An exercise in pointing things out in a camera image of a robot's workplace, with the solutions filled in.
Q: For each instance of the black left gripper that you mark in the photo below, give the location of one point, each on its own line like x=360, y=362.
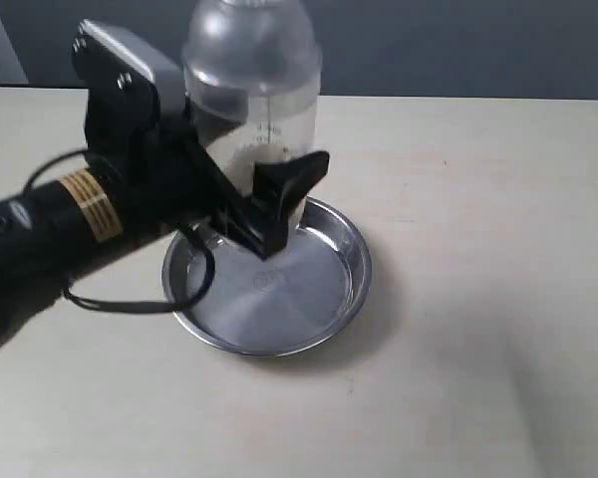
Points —
x=157, y=173

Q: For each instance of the clear plastic shaker bottle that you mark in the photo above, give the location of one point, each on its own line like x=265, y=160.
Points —
x=253, y=76

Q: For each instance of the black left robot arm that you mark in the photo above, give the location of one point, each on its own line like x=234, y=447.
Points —
x=54, y=234

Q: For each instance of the round stainless steel tray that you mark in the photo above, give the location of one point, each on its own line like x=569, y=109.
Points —
x=290, y=303

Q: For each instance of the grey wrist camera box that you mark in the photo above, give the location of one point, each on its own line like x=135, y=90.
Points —
x=114, y=58

